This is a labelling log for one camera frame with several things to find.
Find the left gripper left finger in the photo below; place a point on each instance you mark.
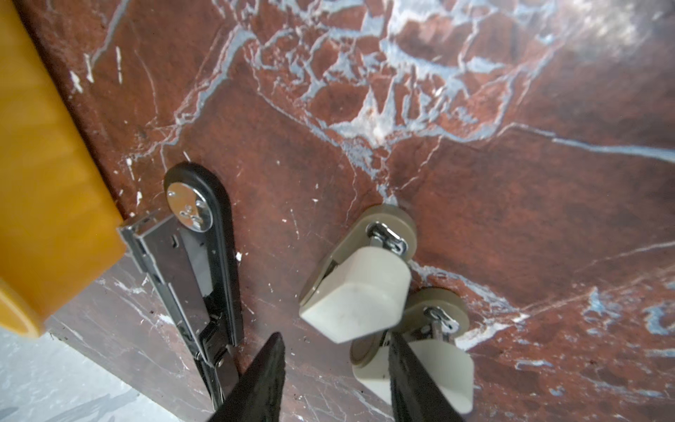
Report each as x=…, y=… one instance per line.
x=258, y=394

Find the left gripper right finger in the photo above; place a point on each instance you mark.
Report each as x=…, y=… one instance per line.
x=414, y=395

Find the yellow plastic tray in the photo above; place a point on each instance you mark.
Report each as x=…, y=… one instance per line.
x=58, y=218

